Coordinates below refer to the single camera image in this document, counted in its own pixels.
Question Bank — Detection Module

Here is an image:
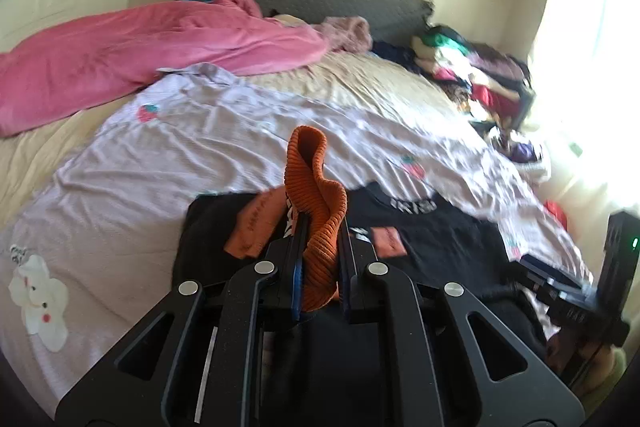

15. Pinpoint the strawberry print quilt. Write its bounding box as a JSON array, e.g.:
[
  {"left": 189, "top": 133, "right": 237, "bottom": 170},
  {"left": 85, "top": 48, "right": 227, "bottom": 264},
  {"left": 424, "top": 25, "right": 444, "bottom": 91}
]
[{"left": 0, "top": 63, "right": 593, "bottom": 413}]

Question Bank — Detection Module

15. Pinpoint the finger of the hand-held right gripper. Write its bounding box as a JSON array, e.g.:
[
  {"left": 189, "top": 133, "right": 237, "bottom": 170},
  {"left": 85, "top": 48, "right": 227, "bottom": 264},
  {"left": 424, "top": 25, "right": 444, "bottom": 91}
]
[
  {"left": 520, "top": 253, "right": 596, "bottom": 293},
  {"left": 501, "top": 274, "right": 557, "bottom": 308}
]

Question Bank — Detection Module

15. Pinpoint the black sweater with orange cuffs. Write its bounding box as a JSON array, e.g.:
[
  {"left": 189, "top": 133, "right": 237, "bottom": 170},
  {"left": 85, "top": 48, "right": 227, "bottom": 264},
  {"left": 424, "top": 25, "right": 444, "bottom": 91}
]
[{"left": 172, "top": 126, "right": 551, "bottom": 427}]

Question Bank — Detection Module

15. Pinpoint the pink fluffy garment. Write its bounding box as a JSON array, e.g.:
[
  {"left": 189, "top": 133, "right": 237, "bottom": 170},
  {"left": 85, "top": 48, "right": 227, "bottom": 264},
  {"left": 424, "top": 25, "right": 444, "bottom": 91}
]
[{"left": 320, "top": 16, "right": 373, "bottom": 54}]

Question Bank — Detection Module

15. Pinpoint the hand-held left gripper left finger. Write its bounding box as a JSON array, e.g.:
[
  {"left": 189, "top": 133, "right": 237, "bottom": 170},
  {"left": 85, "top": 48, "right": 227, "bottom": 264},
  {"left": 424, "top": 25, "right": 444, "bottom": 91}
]
[{"left": 55, "top": 212, "right": 311, "bottom": 427}]

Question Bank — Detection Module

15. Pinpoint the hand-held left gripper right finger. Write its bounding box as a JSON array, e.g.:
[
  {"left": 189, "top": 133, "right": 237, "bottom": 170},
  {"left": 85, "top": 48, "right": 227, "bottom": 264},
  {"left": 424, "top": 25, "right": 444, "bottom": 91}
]
[{"left": 337, "top": 228, "right": 586, "bottom": 427}]

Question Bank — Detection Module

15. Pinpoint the dark blue garment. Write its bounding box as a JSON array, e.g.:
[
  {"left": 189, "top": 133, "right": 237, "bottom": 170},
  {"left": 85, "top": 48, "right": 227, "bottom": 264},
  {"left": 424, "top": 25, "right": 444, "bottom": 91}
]
[{"left": 371, "top": 39, "right": 417, "bottom": 68}]

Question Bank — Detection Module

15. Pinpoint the beige bed sheet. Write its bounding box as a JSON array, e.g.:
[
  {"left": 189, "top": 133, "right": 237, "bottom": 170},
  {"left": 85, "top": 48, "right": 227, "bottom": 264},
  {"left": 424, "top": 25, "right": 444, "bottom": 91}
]
[{"left": 0, "top": 52, "right": 481, "bottom": 228}]

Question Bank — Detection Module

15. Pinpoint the white curtain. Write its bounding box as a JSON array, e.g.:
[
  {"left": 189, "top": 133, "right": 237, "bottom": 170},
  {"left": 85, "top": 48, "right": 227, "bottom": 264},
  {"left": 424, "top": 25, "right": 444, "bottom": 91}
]
[{"left": 525, "top": 0, "right": 640, "bottom": 218}]

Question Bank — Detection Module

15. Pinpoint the pink blanket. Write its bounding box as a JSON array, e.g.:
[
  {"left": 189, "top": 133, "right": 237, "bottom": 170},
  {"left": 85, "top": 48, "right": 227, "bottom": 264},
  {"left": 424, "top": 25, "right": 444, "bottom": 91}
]
[{"left": 0, "top": 0, "right": 331, "bottom": 138}]

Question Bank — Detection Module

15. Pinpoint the pile of colourful clothes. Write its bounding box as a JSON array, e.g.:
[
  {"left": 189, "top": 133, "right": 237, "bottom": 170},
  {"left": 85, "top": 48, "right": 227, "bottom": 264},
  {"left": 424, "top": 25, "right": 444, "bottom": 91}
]
[{"left": 410, "top": 24, "right": 553, "bottom": 180}]

